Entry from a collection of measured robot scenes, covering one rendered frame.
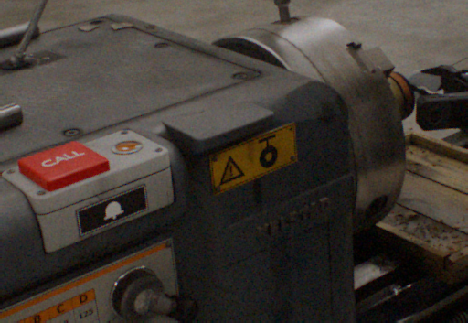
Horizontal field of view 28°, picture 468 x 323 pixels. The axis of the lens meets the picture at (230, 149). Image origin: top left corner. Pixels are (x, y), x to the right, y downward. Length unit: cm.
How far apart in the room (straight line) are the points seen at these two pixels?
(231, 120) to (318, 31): 35
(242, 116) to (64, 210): 21
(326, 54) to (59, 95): 35
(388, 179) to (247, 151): 33
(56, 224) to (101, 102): 21
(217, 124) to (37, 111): 20
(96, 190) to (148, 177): 5
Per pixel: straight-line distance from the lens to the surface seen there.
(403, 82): 139
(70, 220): 82
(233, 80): 101
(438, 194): 156
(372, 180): 120
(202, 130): 89
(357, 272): 139
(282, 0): 125
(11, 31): 122
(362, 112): 117
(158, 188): 85
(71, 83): 105
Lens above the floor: 160
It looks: 24 degrees down
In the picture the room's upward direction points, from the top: 5 degrees counter-clockwise
